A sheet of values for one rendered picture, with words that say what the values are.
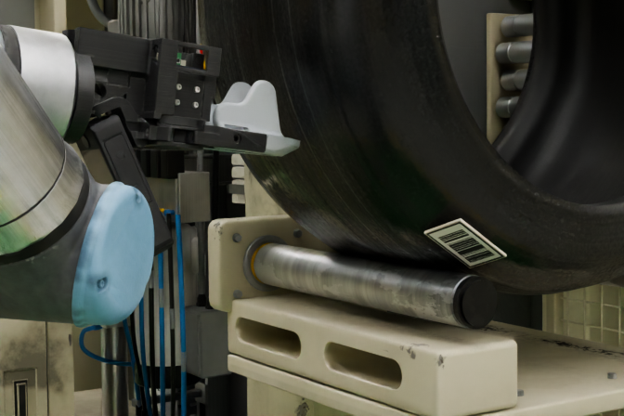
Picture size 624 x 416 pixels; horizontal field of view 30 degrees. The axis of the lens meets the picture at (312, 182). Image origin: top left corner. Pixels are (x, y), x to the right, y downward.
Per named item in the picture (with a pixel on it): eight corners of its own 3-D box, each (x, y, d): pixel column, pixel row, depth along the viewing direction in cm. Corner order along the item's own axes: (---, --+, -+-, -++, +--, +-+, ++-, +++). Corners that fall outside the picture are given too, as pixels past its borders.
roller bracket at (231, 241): (207, 310, 125) (205, 219, 125) (487, 279, 147) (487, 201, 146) (222, 314, 122) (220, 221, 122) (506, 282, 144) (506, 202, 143)
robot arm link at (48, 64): (14, 148, 81) (-28, 147, 89) (80, 155, 84) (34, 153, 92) (27, 19, 81) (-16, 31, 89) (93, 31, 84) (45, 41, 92)
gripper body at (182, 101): (231, 49, 91) (86, 23, 84) (221, 159, 91) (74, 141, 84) (187, 55, 97) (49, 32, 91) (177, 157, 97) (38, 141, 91)
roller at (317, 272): (280, 238, 127) (286, 278, 127) (244, 247, 124) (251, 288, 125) (497, 270, 98) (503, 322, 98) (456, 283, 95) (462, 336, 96)
